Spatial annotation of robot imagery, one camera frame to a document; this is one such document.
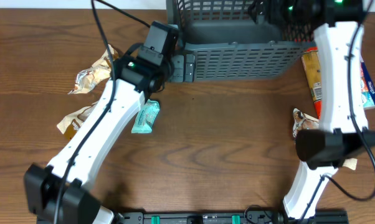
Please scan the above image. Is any grey plastic basket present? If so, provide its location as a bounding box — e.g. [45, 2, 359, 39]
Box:
[166, 0, 314, 82]

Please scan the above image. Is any orange capped snack tube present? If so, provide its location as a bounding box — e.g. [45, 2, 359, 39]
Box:
[301, 47, 322, 118]

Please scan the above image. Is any teal wet wipes pack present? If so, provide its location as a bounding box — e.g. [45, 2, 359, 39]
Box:
[131, 100, 160, 134]

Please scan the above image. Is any beige nut snack bag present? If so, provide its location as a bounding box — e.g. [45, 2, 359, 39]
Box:
[292, 108, 358, 170]

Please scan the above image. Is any tissue pack multipack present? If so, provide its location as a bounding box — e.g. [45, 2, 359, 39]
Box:
[360, 57, 375, 110]

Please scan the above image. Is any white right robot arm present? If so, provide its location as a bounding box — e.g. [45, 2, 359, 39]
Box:
[248, 0, 375, 223]

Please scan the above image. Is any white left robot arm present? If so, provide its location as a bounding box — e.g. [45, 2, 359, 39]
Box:
[24, 55, 186, 224]

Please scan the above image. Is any crumpled beige snack bag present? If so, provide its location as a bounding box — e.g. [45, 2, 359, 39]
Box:
[69, 50, 112, 95]

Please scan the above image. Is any beige brown nut bag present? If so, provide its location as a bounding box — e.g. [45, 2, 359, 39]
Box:
[57, 101, 97, 141]

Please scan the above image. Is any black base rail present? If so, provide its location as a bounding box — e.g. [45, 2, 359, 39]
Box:
[114, 210, 349, 224]

